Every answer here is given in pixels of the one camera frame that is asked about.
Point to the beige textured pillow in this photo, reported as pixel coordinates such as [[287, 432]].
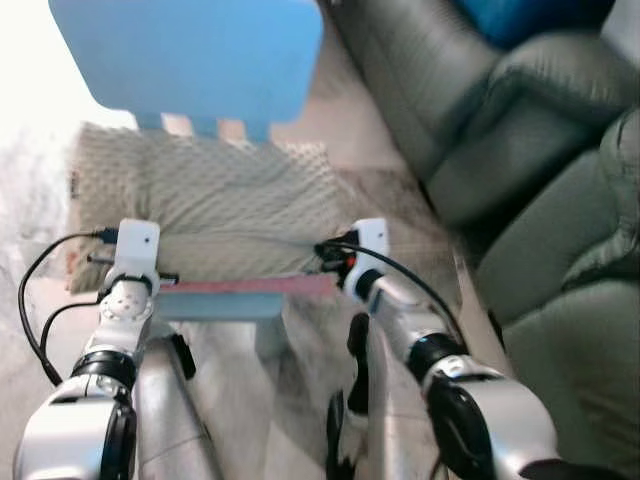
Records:
[[230, 200]]

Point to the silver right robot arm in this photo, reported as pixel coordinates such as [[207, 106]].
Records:
[[490, 410]]

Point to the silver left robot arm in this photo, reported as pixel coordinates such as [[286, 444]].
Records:
[[75, 425]]

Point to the low table with red edge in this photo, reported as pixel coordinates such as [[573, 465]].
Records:
[[240, 292]]

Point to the silver right robot leg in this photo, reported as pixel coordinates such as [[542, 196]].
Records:
[[385, 420]]

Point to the silver robot leg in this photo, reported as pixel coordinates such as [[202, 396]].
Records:
[[385, 420], [170, 420]]

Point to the grey-green leather armchair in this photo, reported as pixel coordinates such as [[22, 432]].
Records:
[[470, 100]]

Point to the silver left robot leg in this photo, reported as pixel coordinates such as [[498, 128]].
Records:
[[170, 420]]

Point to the blue cushion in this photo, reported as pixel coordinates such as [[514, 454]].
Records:
[[520, 18]]

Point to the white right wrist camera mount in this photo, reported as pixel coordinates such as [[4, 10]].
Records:
[[372, 238]]

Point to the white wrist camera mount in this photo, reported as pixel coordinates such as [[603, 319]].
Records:
[[372, 238], [135, 245]]

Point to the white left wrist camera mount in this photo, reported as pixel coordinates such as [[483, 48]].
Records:
[[135, 245]]

